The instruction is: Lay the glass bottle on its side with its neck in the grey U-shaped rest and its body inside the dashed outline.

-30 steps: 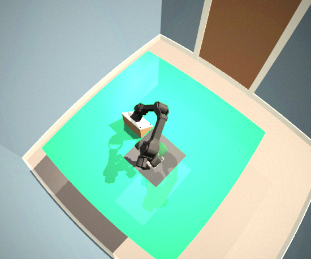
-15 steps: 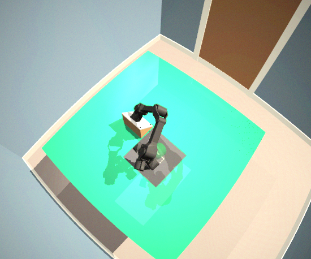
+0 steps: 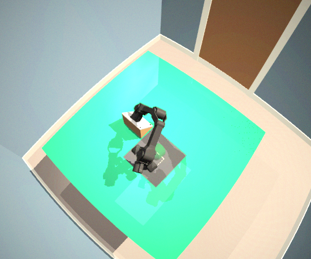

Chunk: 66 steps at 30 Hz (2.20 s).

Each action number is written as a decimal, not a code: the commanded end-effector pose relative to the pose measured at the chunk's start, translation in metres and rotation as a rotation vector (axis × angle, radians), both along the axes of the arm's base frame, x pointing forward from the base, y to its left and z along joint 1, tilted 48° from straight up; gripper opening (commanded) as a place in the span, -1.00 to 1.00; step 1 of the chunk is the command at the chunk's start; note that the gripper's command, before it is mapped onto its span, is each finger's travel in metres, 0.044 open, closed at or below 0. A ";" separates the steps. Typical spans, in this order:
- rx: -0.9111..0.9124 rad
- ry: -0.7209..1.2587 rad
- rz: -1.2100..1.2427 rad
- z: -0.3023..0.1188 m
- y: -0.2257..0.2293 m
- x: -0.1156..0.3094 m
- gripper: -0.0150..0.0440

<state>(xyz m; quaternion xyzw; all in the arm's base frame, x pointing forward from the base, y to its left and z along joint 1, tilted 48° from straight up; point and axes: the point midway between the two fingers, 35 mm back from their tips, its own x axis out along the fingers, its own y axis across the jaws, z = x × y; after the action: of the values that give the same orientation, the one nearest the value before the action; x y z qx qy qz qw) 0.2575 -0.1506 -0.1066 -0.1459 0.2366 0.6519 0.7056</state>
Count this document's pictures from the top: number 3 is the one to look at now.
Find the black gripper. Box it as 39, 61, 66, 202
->
131, 145, 157, 172

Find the green glass bottle with white cap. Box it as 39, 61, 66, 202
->
154, 143, 166, 160

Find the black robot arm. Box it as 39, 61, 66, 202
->
129, 102, 167, 174

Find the grey flat mat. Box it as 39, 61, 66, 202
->
123, 129, 186, 187

